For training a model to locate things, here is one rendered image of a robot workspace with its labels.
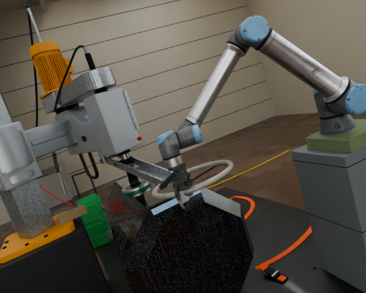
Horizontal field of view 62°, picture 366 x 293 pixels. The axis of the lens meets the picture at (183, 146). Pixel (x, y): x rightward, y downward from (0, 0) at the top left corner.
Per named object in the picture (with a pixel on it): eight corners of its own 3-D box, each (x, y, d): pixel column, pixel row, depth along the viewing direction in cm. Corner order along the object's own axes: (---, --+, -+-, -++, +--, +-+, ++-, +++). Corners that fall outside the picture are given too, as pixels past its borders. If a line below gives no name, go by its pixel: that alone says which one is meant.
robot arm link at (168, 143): (174, 129, 142) (154, 136, 141) (182, 154, 143) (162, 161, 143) (173, 129, 151) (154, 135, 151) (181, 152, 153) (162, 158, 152)
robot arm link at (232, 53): (236, 22, 159) (172, 133, 166) (243, 16, 147) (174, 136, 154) (254, 34, 162) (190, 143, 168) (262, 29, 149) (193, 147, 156)
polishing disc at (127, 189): (146, 187, 210) (146, 185, 210) (118, 195, 213) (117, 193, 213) (152, 178, 231) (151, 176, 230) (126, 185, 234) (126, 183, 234)
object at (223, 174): (137, 200, 175) (135, 195, 175) (194, 167, 206) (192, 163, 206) (192, 199, 138) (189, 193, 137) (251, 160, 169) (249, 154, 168)
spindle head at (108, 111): (94, 160, 230) (73, 104, 223) (118, 150, 244) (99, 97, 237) (118, 158, 203) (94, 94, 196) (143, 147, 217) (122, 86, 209)
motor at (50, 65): (39, 99, 259) (21, 53, 253) (73, 90, 279) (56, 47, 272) (50, 92, 238) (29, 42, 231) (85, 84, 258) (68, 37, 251)
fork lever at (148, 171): (99, 163, 230) (97, 157, 228) (119, 154, 242) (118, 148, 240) (158, 190, 183) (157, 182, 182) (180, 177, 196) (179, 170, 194)
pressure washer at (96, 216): (92, 240, 382) (65, 177, 368) (118, 230, 387) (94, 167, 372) (88, 253, 348) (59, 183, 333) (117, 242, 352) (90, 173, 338)
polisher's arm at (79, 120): (73, 167, 269) (52, 114, 261) (96, 157, 284) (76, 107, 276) (112, 164, 214) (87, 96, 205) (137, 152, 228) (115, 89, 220)
